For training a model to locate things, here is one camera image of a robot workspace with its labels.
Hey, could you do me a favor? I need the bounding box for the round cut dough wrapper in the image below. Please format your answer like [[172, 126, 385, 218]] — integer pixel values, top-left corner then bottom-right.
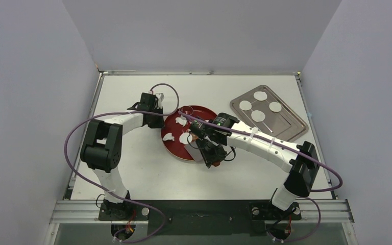
[[179, 132, 193, 145]]

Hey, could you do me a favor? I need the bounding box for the round red lacquer tray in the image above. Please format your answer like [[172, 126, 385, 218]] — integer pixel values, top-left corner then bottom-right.
[[161, 105, 217, 161]]

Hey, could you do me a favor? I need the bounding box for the white dough piece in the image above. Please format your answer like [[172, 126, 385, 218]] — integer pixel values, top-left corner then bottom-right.
[[162, 132, 175, 141]]

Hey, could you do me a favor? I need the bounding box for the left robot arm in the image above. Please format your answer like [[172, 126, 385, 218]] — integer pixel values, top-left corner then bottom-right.
[[80, 92, 164, 219]]

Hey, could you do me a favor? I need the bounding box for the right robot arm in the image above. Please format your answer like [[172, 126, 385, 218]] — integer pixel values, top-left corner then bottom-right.
[[185, 113, 320, 218]]

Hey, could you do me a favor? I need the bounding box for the torn white dough scrap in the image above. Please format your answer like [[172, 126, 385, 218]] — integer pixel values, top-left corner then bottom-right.
[[175, 117, 188, 127]]

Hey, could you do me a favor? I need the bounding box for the white dumpling wrapper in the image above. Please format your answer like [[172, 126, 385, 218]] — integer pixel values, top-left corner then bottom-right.
[[269, 102, 282, 113], [251, 110, 265, 123], [253, 91, 267, 101], [239, 101, 252, 111]]

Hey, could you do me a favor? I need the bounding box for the rectangular steel tray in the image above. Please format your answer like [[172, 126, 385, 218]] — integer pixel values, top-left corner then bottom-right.
[[230, 85, 308, 142]]

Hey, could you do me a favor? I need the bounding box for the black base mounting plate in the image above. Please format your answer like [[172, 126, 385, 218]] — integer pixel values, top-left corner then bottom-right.
[[98, 200, 302, 238]]

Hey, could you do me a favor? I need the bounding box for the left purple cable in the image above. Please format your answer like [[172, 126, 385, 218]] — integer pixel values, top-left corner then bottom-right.
[[63, 83, 180, 244]]

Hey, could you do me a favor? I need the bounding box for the aluminium frame rail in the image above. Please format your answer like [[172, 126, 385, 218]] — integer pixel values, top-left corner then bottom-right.
[[50, 200, 355, 225]]

